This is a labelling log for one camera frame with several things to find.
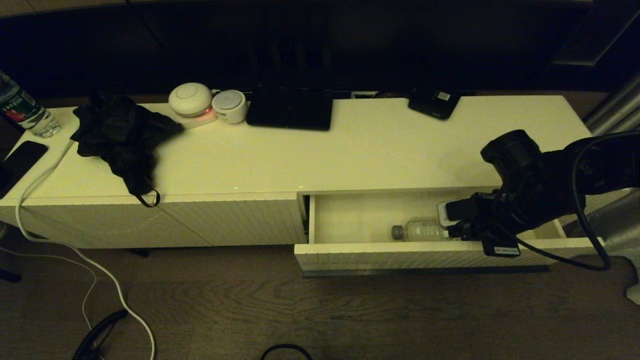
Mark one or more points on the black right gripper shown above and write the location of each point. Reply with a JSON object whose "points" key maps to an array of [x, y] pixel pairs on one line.
{"points": [[492, 230]]}

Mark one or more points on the clear plastic water bottle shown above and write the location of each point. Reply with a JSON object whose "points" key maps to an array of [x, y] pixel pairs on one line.
{"points": [[420, 230]]}

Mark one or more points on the white low cabinet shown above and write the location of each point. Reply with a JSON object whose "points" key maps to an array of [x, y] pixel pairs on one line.
{"points": [[350, 160]]}

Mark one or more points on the black HDMI box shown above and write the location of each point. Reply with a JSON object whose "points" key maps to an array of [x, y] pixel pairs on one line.
{"points": [[434, 104]]}

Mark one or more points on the white power strip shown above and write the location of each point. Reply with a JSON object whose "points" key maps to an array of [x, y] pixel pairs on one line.
{"points": [[363, 93]]}

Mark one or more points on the black flat set-top box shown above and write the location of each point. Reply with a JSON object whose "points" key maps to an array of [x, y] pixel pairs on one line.
{"points": [[290, 108]]}

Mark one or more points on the white ribbed cabinet door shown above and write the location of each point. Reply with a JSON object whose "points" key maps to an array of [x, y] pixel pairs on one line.
{"points": [[240, 220]]}

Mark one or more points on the dark side cabinet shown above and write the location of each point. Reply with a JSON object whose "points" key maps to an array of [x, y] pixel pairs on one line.
{"points": [[595, 35]]}

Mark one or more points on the small white round speaker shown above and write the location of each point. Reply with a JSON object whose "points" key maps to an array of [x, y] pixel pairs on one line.
{"points": [[229, 106]]}

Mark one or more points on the white base pad red light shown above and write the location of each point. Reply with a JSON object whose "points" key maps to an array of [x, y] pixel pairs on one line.
{"points": [[200, 120]]}

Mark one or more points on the large white round device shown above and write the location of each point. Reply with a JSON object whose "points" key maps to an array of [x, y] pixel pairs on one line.
{"points": [[190, 99]]}

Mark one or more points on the black folded umbrella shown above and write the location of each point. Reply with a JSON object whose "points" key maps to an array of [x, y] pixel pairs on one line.
{"points": [[120, 134]]}

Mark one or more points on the black smartphone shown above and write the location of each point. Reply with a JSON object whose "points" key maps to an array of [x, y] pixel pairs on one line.
{"points": [[17, 165]]}

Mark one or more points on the labelled water bottle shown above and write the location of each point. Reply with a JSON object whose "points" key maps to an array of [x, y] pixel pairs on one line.
{"points": [[25, 112]]}

